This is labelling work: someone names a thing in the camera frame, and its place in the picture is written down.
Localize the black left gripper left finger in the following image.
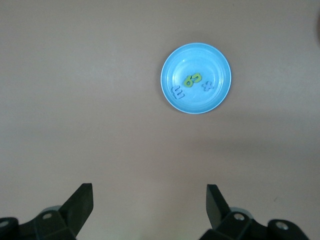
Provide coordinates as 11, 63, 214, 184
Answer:
0, 183, 95, 240

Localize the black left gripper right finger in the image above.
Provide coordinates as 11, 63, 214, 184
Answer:
199, 184, 312, 240

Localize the blue letter x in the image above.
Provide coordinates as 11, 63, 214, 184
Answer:
201, 81, 215, 93

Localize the blue letter m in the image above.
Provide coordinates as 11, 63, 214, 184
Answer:
171, 84, 186, 101

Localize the green lowercase letter with ring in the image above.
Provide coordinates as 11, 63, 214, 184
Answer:
183, 74, 195, 89

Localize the green letter n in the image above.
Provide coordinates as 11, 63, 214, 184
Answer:
191, 71, 203, 84

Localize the brown table mat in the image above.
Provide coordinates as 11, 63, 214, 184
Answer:
0, 0, 320, 240

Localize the blue plate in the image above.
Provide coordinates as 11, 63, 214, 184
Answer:
160, 42, 233, 115

